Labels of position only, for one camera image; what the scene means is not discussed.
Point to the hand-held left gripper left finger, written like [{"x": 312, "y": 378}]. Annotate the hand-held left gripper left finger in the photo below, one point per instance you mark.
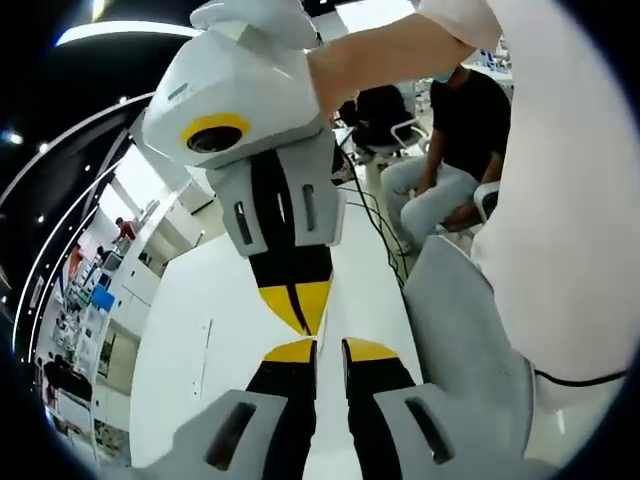
[{"x": 250, "y": 425}]

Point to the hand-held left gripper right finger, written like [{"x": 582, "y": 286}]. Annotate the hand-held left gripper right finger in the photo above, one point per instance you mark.
[{"x": 400, "y": 425}]

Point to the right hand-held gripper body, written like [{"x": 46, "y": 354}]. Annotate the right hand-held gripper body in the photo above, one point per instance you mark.
[{"x": 240, "y": 80}]

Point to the grey mesh office chair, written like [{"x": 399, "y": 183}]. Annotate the grey mesh office chair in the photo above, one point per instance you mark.
[{"x": 460, "y": 320}]

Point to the black office chair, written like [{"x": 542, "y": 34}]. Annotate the black office chair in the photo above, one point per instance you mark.
[{"x": 382, "y": 117}]

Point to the long white counter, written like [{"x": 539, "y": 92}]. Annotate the long white counter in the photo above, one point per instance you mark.
[{"x": 140, "y": 285}]

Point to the blue box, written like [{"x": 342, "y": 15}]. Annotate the blue box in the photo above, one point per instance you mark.
[{"x": 102, "y": 300}]

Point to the white office chair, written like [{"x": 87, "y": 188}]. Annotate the white office chair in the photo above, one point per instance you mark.
[{"x": 487, "y": 200}]

